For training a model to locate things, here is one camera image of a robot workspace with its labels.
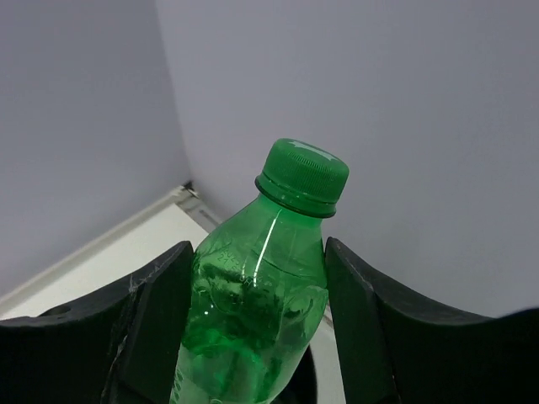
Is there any green plastic bottle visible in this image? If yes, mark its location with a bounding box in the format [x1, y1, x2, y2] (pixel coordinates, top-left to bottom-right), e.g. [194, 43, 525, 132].
[170, 138, 350, 403]

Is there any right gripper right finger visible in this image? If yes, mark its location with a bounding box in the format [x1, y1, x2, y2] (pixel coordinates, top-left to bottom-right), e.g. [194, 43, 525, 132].
[325, 238, 538, 403]

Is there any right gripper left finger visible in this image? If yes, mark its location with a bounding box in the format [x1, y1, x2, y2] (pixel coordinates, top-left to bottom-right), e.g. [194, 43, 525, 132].
[1, 242, 193, 403]

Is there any metal table rail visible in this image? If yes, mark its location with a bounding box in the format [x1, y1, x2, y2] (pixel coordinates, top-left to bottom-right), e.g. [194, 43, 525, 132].
[1, 187, 221, 320]

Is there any black round bin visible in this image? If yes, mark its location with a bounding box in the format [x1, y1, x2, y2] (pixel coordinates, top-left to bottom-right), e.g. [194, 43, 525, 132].
[274, 346, 318, 404]

